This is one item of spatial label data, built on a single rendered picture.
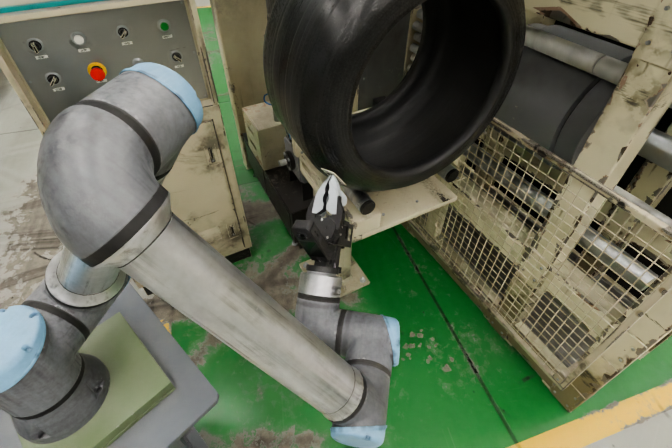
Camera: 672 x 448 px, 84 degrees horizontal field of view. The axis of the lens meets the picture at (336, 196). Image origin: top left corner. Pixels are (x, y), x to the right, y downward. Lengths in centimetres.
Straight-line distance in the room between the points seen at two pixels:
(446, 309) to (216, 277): 152
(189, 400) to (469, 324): 125
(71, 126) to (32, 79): 99
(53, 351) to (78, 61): 84
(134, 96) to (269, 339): 35
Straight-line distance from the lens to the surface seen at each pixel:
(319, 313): 78
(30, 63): 145
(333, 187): 81
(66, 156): 46
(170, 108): 53
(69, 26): 141
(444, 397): 173
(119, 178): 45
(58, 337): 99
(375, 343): 76
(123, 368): 115
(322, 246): 76
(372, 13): 71
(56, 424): 110
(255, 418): 168
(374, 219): 102
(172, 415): 110
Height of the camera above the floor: 158
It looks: 43 degrees down
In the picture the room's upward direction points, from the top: straight up
